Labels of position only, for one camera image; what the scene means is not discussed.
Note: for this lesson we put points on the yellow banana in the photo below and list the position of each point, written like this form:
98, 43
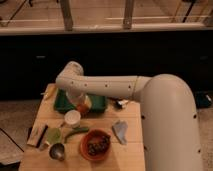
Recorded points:
49, 92

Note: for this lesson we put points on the green cucumber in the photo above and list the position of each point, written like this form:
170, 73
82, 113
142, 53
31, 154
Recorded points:
76, 131

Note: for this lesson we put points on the orange bowl with nuts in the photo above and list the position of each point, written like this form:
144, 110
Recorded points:
95, 145

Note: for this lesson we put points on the red apple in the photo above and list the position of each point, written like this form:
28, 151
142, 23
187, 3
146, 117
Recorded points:
83, 109

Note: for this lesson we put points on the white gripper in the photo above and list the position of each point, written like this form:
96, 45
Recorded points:
77, 99

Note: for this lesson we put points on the white paper cup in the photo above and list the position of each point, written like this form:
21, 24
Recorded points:
72, 118

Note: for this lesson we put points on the white handled brush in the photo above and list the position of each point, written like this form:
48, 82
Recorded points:
121, 104

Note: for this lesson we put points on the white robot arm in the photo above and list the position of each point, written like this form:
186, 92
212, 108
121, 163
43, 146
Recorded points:
170, 125

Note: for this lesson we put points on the green plastic tray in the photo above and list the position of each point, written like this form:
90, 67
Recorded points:
62, 104

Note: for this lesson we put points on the small metal cup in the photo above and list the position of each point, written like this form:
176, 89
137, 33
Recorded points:
57, 152

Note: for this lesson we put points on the light blue cloth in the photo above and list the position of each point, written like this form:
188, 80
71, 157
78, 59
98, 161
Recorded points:
119, 129

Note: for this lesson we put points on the wooden block with black strip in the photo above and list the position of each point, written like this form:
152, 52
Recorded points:
36, 135

